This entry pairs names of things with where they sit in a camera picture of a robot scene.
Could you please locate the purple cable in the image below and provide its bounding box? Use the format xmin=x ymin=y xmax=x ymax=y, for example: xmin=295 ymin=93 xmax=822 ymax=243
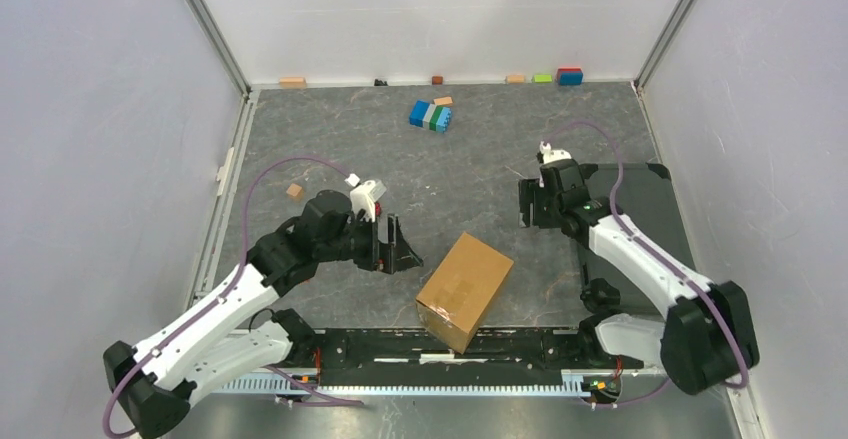
xmin=543 ymin=121 xmax=752 ymax=411
xmin=100 ymin=156 xmax=366 ymax=439

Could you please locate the red blue block at wall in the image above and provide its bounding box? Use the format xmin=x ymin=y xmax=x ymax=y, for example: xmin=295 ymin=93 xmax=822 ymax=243
xmin=556 ymin=68 xmax=584 ymax=86

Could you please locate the brown cardboard express box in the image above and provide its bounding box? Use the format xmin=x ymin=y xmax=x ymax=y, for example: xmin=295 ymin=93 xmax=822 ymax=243
xmin=416 ymin=232 xmax=514 ymax=354

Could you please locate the tan block at wall left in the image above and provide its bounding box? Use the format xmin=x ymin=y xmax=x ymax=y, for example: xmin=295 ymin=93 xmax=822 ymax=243
xmin=278 ymin=77 xmax=307 ymax=89

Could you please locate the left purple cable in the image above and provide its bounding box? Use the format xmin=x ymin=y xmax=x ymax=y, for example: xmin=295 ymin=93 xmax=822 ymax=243
xmin=100 ymin=156 xmax=366 ymax=439

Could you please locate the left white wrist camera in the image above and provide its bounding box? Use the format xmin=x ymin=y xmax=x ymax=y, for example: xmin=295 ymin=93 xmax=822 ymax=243
xmin=345 ymin=173 xmax=387 ymax=222

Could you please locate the blue green block stack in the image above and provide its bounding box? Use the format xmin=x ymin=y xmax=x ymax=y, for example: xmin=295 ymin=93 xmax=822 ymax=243
xmin=408 ymin=101 xmax=453 ymax=133

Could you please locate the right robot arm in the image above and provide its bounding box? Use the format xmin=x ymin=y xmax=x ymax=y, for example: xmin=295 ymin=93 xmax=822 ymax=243
xmin=518 ymin=156 xmax=760 ymax=395

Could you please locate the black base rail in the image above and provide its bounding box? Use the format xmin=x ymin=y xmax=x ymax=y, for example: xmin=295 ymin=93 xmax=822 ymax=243
xmin=277 ymin=327 xmax=642 ymax=386

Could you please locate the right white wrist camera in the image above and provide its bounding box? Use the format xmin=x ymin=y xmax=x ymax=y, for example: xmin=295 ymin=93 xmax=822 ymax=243
xmin=537 ymin=141 xmax=575 ymax=168

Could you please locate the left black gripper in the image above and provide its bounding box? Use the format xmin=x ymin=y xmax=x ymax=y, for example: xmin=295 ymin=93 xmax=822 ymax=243
xmin=317 ymin=211 xmax=423 ymax=273

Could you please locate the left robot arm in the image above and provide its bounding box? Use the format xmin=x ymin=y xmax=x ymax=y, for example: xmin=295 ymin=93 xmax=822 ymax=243
xmin=102 ymin=185 xmax=422 ymax=438

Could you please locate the white toothed cable duct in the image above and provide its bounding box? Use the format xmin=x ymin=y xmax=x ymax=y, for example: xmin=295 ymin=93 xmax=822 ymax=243
xmin=216 ymin=371 xmax=590 ymax=399

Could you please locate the small tan cube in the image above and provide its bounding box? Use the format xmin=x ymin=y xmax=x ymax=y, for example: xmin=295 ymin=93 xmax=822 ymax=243
xmin=286 ymin=183 xmax=305 ymax=202

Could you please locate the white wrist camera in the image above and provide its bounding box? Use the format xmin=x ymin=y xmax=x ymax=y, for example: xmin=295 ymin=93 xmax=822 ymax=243
xmin=345 ymin=173 xmax=387 ymax=222
xmin=537 ymin=141 xmax=575 ymax=168

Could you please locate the tan wooden block on stack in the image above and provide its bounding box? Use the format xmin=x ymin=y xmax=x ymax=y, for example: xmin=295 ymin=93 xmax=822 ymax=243
xmin=433 ymin=96 xmax=454 ymax=107

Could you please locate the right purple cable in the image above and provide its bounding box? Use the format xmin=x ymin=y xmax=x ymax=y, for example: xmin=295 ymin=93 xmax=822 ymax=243
xmin=543 ymin=121 xmax=752 ymax=411

